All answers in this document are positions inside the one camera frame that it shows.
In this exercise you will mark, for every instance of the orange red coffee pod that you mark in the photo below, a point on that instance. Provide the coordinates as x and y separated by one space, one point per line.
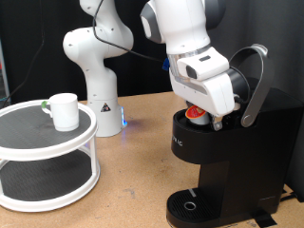
198 116

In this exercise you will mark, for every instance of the gray partition panel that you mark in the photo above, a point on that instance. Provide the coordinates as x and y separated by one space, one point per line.
278 31

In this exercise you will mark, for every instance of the metal rack frame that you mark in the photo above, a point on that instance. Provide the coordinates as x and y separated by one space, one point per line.
3 72

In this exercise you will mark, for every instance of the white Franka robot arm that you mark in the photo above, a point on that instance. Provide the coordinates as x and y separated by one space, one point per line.
101 95

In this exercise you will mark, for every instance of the black Keurig coffee machine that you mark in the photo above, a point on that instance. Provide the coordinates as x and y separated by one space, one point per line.
250 152

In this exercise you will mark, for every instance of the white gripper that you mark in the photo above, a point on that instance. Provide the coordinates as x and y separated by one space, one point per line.
205 91

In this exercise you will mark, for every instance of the black tape strip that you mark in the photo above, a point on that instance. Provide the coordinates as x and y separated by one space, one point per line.
264 219

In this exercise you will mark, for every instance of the white two-tier turntable shelf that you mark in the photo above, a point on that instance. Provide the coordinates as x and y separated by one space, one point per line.
44 139

